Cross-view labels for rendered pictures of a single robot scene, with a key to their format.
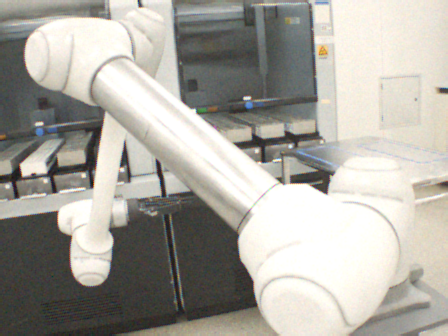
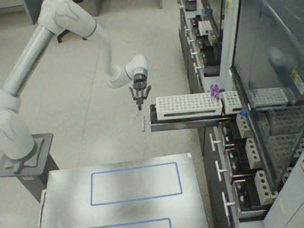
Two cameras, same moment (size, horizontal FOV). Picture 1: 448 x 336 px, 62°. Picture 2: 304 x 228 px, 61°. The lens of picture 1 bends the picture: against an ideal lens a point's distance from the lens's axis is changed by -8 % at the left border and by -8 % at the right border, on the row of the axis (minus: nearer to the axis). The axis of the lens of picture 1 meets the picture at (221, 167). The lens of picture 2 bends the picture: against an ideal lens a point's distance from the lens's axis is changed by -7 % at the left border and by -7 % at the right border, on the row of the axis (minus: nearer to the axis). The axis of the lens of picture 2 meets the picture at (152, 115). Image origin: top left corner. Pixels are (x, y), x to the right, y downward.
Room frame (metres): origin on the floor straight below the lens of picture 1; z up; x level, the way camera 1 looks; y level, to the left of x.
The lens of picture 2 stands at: (1.54, -0.89, 1.75)
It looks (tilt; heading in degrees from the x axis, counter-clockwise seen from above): 46 degrees down; 106
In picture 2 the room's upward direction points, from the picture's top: 8 degrees counter-clockwise
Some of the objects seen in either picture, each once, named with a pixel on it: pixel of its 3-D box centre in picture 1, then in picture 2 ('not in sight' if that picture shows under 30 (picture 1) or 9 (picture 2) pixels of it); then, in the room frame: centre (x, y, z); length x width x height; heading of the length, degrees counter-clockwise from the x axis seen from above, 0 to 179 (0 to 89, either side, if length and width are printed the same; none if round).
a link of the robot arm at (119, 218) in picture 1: (118, 212); (139, 76); (1.14, 0.33, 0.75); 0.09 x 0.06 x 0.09; 12
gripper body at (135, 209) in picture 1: (141, 208); (139, 84); (1.15, 0.26, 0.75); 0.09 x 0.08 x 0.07; 102
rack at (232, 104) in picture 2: not in sight; (254, 101); (1.76, 0.08, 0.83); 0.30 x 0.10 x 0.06; 13
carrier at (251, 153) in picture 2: (271, 131); (251, 153); (1.73, -0.23, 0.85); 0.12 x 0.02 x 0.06; 102
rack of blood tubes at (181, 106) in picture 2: not in sight; (188, 106); (1.45, 0.02, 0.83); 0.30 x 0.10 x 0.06; 13
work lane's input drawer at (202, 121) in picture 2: not in sight; (216, 112); (1.58, 0.05, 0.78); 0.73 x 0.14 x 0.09; 13
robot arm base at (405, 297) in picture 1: (375, 279); (21, 153); (0.66, -0.28, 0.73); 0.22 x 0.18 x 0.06; 103
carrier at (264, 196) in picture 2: (303, 127); (261, 188); (1.76, -0.38, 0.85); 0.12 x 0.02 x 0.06; 102
